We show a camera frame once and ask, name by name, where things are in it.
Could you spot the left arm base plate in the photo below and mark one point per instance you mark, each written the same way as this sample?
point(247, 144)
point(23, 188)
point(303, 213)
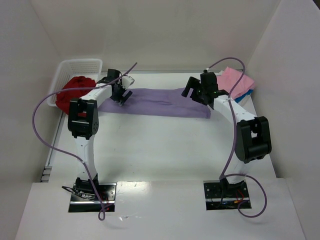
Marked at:
point(83, 201)

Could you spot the white plastic basket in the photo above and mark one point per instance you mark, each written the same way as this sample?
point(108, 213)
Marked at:
point(67, 69)

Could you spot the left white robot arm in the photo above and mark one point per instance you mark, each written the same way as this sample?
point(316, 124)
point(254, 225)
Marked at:
point(83, 123)

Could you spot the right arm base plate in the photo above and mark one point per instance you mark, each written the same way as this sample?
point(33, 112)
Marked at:
point(219, 197)

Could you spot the blue folded t shirt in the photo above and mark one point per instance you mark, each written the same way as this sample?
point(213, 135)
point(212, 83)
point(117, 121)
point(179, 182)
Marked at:
point(248, 93)

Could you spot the red t shirt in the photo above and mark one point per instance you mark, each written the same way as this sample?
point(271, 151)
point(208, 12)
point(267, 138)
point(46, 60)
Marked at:
point(63, 98)

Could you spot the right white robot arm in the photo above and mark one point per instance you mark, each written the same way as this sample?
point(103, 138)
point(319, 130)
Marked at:
point(251, 134)

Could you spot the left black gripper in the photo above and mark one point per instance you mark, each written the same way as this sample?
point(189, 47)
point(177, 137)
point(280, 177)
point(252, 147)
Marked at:
point(120, 94)

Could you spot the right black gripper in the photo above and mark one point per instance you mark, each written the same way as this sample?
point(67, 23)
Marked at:
point(196, 90)

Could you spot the purple t shirt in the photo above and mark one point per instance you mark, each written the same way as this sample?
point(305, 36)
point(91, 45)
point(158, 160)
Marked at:
point(158, 102)

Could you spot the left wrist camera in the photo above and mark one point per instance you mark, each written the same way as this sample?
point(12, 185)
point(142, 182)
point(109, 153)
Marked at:
point(127, 81)

